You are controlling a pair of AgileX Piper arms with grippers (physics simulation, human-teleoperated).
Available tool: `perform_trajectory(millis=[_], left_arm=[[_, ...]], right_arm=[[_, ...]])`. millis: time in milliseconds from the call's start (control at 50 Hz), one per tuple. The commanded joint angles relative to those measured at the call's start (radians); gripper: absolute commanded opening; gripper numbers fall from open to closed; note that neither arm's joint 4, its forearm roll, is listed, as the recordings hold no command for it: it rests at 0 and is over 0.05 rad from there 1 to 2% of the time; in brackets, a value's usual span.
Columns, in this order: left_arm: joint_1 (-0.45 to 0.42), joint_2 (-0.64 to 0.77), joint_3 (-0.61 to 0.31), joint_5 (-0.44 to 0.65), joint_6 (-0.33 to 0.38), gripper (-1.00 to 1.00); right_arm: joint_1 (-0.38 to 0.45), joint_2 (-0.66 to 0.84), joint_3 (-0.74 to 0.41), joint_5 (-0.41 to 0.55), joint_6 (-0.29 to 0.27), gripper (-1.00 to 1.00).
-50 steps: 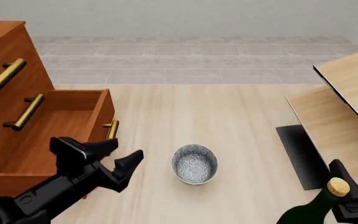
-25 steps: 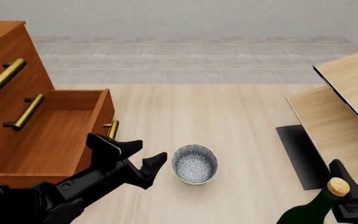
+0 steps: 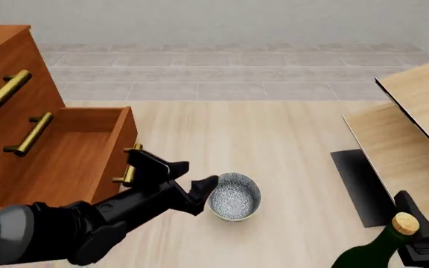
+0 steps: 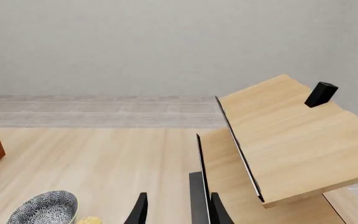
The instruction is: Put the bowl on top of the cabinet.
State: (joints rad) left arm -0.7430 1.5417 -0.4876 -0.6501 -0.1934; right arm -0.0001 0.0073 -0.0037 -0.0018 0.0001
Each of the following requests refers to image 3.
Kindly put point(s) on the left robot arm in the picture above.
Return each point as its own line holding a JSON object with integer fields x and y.
{"x": 50, "y": 229}

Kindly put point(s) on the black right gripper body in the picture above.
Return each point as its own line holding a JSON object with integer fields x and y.
{"x": 428, "y": 254}

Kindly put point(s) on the open wooden drawer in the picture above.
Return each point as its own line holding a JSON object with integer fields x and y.
{"x": 69, "y": 156}

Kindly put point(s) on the pale wooden shelf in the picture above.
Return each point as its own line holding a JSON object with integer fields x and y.
{"x": 397, "y": 145}

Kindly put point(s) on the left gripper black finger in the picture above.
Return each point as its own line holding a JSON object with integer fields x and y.
{"x": 179, "y": 169}
{"x": 204, "y": 186}

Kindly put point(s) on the patterned black bowl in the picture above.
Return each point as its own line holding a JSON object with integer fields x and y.
{"x": 235, "y": 196}

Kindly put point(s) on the bottle cork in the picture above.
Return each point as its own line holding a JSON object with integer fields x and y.
{"x": 405, "y": 222}

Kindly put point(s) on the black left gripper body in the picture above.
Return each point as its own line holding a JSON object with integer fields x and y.
{"x": 184, "y": 201}

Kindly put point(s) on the dark green wine bottle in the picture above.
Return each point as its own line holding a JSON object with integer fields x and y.
{"x": 367, "y": 249}

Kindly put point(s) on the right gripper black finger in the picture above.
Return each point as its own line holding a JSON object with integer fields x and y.
{"x": 417, "y": 208}

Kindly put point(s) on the wooden cabinet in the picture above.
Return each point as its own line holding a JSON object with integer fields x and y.
{"x": 2, "y": 44}

